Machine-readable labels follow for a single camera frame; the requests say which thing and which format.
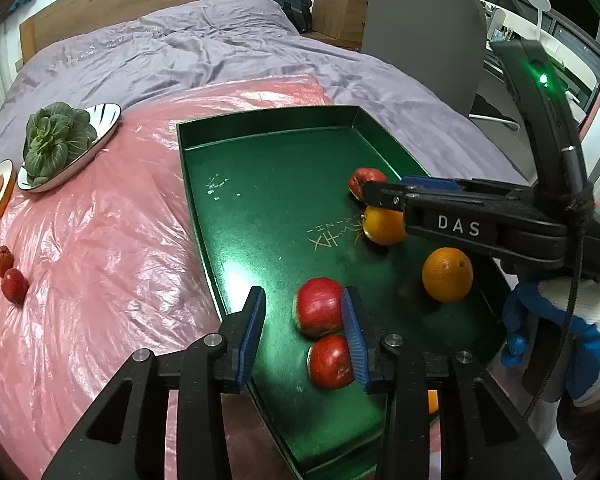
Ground white blue gloved hand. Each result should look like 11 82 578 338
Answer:
501 278 600 412

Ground orange under gripper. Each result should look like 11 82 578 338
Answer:
362 206 406 246

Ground red apple far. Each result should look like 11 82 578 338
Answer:
348 167 388 203

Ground red apple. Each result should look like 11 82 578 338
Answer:
348 167 388 203
294 278 343 339
306 334 354 390

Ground orange right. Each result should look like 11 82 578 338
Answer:
422 247 474 304

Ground green metal tray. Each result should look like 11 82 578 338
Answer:
178 105 509 479

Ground red apple lower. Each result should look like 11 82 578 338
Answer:
306 334 354 390

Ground red apple upper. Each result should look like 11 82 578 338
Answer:
294 278 343 339

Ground pink plastic sheet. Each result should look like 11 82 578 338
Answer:
0 76 328 479

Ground grey office chair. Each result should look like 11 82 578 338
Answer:
361 0 519 131

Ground wooden nightstand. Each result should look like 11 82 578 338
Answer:
304 0 368 51

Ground small red fruit lower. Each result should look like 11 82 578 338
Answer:
2 268 29 306

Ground small red fruit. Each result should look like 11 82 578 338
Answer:
0 246 15 278
2 268 29 306

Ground purple bed sheet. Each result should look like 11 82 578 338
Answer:
0 0 521 182

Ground black backpack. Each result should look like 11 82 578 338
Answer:
273 0 313 34

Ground white desk lamp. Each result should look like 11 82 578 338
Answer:
528 0 552 41

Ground small red fruit upper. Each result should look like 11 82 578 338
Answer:
0 246 15 278

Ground white striped oval plate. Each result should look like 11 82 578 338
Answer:
17 102 122 193

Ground green leafy vegetable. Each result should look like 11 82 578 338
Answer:
22 102 97 186

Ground black cable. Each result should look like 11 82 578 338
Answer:
521 179 596 424

